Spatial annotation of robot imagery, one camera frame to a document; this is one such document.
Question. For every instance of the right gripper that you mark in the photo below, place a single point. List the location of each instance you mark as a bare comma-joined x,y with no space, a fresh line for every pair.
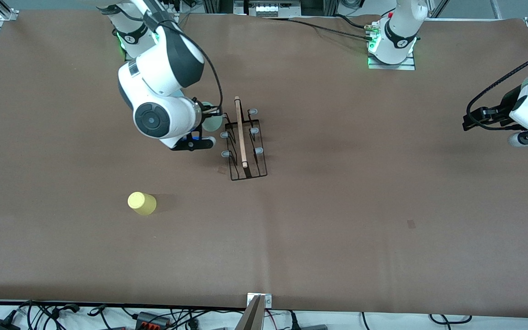
204,111

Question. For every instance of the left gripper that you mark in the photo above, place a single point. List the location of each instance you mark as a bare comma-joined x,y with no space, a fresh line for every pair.
505,106

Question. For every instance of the pale green plastic cup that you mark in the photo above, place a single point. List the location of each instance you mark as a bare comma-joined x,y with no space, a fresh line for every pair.
212,123

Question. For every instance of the yellow plastic cup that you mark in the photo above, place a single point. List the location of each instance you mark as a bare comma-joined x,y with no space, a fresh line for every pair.
141,203

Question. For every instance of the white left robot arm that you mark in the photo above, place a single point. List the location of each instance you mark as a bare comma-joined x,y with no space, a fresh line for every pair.
401,27

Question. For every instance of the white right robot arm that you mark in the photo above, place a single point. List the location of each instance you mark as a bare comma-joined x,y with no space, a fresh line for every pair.
163,68

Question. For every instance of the grey control box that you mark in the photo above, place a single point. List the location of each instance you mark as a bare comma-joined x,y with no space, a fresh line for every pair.
268,8

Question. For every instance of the brown paper table cover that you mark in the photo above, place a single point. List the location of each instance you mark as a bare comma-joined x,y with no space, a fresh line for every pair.
291,252

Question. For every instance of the grey aluminium bar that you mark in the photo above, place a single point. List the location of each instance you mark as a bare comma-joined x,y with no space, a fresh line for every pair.
251,318

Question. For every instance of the black orange power strip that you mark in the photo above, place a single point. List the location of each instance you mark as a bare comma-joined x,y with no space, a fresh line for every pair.
151,319

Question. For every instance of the black power adapter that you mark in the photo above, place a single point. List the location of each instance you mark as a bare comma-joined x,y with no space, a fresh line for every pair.
0,325

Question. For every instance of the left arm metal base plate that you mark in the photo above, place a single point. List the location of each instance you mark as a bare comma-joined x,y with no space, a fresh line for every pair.
392,66

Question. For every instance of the silver metal mounting bracket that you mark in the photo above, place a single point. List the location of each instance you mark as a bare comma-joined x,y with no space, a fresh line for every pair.
267,300

